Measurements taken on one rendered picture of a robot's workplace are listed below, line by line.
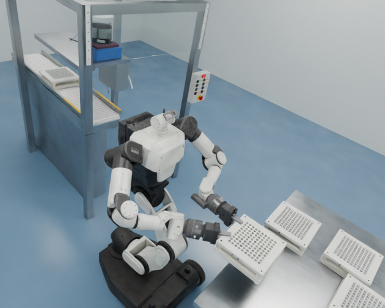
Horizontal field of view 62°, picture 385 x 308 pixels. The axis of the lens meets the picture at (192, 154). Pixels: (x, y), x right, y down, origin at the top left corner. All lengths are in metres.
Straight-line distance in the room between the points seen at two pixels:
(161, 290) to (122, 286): 0.26
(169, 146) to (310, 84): 3.87
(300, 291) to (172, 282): 0.94
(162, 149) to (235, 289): 0.73
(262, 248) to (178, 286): 0.93
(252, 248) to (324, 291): 0.45
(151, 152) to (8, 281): 1.51
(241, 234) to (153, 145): 0.59
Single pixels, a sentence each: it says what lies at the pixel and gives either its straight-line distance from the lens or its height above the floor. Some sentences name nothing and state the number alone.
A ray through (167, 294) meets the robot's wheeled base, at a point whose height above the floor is 0.19.
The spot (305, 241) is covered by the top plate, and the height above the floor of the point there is 0.92.
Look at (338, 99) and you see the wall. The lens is 5.14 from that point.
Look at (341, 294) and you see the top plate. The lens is 1.73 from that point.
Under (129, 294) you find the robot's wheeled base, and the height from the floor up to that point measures 0.17.
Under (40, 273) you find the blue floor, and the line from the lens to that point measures 2.63.
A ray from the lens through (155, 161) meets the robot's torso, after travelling 1.55.
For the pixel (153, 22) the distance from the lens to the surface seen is 2.28.
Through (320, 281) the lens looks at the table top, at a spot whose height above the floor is 0.85.
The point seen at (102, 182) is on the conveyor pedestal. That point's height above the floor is 0.15.
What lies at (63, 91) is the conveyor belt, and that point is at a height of 0.89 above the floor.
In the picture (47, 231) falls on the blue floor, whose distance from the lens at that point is 2.85.
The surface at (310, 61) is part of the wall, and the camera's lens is 5.17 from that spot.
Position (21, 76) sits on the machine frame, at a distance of 3.23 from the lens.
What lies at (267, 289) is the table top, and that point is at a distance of 1.66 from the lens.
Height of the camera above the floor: 2.15
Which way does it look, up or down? 35 degrees down
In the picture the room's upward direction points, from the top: 12 degrees clockwise
